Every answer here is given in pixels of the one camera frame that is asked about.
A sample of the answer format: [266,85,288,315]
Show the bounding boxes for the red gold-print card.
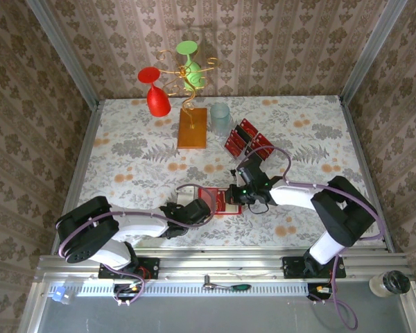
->
[249,137,270,162]
[224,137,242,156]
[254,133,275,159]
[238,118,259,139]
[213,189,229,213]
[228,130,245,150]

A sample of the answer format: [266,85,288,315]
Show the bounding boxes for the red card box tray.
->
[197,186,244,216]

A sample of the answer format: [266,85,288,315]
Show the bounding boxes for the clear acrylic card stand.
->
[223,117,275,166]

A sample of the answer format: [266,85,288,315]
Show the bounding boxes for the black card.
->
[234,124,250,143]
[242,142,263,164]

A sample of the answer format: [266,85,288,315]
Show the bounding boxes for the clear glass cup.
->
[209,103,232,135]

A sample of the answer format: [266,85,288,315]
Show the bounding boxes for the black connector board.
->
[112,282,146,303]
[306,282,335,303]

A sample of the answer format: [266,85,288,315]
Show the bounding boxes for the grey metal tray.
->
[19,282,416,333]

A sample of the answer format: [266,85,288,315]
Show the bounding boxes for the floral tablecloth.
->
[78,95,385,249]

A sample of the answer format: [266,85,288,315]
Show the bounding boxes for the red wine glass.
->
[137,67,171,117]

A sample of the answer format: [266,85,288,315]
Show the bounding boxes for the green wine glass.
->
[175,40,209,90]

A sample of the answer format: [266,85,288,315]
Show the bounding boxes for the cup with black lid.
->
[368,270,412,298]

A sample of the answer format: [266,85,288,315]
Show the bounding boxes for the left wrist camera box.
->
[176,191,198,209]

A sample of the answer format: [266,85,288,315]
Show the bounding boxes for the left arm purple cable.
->
[58,183,218,308]

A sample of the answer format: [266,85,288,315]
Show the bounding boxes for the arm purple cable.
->
[241,147,384,330]
[58,183,218,308]

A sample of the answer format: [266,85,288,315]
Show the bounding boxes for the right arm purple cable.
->
[241,147,384,330]

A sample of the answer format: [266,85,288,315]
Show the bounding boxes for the aluminium front rail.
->
[34,246,415,284]

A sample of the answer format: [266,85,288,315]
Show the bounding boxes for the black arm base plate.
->
[97,257,160,280]
[282,255,347,280]

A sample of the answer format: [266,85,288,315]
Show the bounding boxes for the gold wire rack wooden base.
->
[155,49,220,151]

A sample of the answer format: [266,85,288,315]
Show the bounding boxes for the slotted cable duct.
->
[74,281,311,298]

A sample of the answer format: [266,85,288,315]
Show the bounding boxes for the ratchet wrench green handle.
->
[202,275,252,292]

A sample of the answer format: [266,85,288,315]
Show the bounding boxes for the aluminium side rail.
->
[51,100,102,256]
[338,96,396,253]

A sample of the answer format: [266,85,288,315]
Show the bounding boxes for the aluminium frame post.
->
[24,0,101,109]
[338,0,409,105]

